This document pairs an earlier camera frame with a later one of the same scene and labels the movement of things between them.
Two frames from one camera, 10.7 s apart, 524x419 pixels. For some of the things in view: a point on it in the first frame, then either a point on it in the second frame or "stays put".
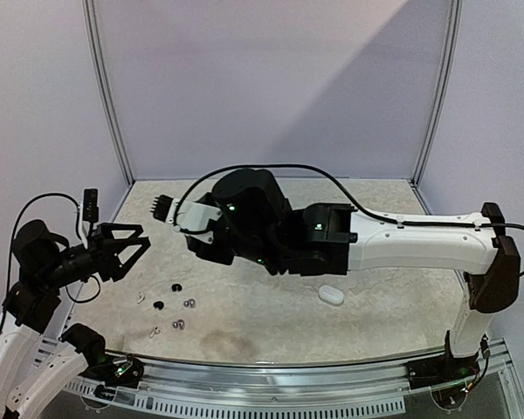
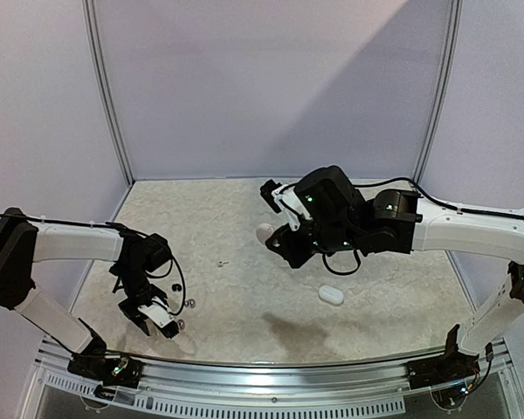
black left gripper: [107, 262] -> [138, 319]
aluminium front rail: [161, 374] stays put
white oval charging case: [331, 294] stays put
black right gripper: [199, 248] -> [289, 243]
